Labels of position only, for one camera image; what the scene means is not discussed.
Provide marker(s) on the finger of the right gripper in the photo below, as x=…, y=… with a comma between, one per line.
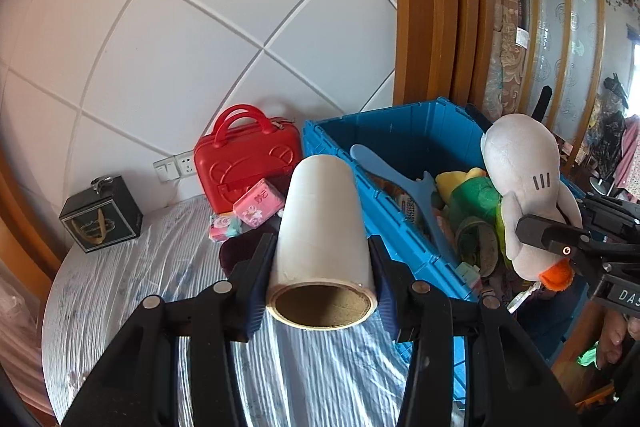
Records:
x=574, y=244

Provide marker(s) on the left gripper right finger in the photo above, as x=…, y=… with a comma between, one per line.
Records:
x=506, y=380

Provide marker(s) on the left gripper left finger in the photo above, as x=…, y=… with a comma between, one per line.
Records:
x=136, y=380

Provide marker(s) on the white duck plush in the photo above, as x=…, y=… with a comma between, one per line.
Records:
x=522, y=160

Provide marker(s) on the green yellow plush toy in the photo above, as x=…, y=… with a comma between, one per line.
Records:
x=468, y=194

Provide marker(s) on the maroon fabric hat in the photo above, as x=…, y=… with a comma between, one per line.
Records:
x=242, y=247

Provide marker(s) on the white snack bag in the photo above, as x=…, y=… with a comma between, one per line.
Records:
x=410, y=209

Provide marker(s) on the pink pastel tissue box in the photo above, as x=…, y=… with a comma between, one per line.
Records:
x=223, y=226

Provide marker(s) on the white paper roll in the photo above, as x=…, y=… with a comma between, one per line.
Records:
x=321, y=277

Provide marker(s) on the pink flower tissue pack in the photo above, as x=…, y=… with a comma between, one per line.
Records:
x=258, y=204

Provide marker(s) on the person right hand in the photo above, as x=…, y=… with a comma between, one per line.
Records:
x=614, y=331

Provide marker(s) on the blue plastic crate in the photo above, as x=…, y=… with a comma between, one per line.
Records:
x=434, y=136

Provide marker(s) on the blue shoe horn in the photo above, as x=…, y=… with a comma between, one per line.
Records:
x=421, y=192

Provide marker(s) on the black gift bag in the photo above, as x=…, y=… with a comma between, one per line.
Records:
x=104, y=214

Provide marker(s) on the rolled patterned carpet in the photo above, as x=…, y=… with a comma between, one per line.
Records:
x=510, y=40

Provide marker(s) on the red plastic suitcase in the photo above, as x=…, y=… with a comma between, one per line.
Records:
x=244, y=147

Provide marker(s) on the white wall socket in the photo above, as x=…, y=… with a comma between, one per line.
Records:
x=185, y=164

